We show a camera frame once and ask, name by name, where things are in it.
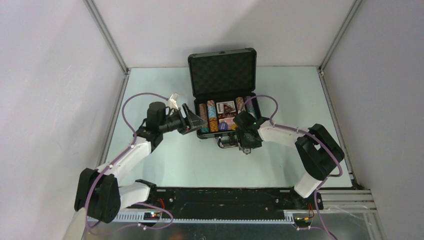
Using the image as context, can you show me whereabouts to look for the red playing card deck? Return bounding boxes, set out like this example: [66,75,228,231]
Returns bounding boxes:
[218,117,237,131]

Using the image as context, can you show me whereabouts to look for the blue small blind button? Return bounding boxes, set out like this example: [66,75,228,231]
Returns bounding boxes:
[218,121,229,131]

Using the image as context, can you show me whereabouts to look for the black triangular all-in marker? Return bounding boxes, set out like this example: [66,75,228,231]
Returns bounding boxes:
[220,102,236,114]

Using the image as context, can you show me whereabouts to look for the blue playing card deck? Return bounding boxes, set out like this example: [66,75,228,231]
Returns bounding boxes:
[216,101,237,114]

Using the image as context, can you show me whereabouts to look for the black poker set case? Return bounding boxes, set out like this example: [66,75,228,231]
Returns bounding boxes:
[187,47,262,149]

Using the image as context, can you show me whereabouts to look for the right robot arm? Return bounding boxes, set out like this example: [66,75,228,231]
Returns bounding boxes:
[233,111,345,199]

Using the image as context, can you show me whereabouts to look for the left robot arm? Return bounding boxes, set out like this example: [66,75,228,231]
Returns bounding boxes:
[74,101,206,223]

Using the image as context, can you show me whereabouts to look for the brown teal chip stack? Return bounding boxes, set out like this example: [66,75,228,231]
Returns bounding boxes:
[198,103,208,122]

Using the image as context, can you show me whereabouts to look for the orange blue chip stack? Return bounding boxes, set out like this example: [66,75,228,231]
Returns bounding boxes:
[206,100,219,132]

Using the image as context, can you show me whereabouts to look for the purple chip stack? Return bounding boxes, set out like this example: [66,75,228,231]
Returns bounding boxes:
[244,96,255,113]

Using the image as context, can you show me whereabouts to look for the pink brown chip stack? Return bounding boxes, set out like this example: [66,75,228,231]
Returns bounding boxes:
[235,96,246,114]

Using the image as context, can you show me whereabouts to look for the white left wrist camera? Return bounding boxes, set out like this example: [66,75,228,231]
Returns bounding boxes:
[167,92,180,110]

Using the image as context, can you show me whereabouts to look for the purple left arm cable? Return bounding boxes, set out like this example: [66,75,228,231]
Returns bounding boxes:
[79,92,175,236]

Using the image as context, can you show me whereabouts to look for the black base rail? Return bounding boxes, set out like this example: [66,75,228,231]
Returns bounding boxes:
[138,179,324,221]

